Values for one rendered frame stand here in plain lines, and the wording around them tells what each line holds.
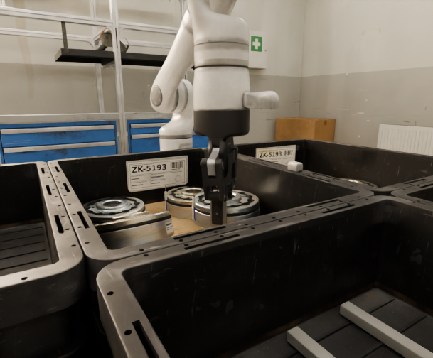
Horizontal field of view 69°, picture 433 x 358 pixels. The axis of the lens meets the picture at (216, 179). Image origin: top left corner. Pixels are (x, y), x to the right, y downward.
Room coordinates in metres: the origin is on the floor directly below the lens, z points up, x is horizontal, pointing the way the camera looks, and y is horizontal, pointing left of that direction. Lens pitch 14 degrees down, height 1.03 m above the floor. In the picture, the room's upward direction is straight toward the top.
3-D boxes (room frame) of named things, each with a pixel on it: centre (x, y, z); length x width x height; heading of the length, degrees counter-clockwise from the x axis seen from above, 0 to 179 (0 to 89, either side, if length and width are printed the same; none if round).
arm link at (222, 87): (0.43, -0.03, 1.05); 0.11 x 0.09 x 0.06; 78
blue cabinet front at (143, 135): (2.53, 0.34, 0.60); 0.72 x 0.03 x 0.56; 121
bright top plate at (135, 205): (0.48, 0.17, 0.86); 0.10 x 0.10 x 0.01
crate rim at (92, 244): (0.42, 0.05, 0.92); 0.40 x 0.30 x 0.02; 31
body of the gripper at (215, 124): (0.43, -0.01, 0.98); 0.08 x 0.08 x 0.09
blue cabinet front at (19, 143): (2.11, 1.03, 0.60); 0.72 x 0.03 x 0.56; 121
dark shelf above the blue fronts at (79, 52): (2.65, 0.59, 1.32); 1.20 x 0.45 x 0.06; 121
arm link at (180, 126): (0.90, 0.11, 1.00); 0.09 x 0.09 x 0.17; 44
